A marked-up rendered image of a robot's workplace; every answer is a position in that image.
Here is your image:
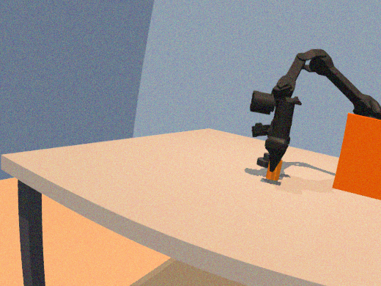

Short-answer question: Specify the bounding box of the black round pedestal with silver shaft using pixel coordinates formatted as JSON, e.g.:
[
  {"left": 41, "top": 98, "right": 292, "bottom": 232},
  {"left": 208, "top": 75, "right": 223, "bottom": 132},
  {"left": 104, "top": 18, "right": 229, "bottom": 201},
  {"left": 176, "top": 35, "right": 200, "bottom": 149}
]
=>
[{"left": 256, "top": 153, "right": 270, "bottom": 168}]

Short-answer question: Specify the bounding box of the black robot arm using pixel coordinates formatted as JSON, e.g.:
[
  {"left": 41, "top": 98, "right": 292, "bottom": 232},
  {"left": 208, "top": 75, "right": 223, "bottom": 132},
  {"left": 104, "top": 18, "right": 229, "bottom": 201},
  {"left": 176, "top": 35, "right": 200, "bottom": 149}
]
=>
[{"left": 250, "top": 49, "right": 381, "bottom": 138}]

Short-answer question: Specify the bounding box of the orange knob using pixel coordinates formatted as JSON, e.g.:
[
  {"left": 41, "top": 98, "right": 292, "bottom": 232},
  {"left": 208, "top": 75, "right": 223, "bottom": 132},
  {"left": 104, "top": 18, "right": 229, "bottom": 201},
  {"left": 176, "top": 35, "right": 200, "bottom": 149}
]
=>
[{"left": 266, "top": 160, "right": 282, "bottom": 180}]

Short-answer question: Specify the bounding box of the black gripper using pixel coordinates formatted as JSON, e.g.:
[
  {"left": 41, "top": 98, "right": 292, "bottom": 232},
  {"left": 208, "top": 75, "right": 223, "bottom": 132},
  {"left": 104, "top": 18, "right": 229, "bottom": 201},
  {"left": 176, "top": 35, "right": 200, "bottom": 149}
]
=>
[{"left": 265, "top": 116, "right": 292, "bottom": 172}]

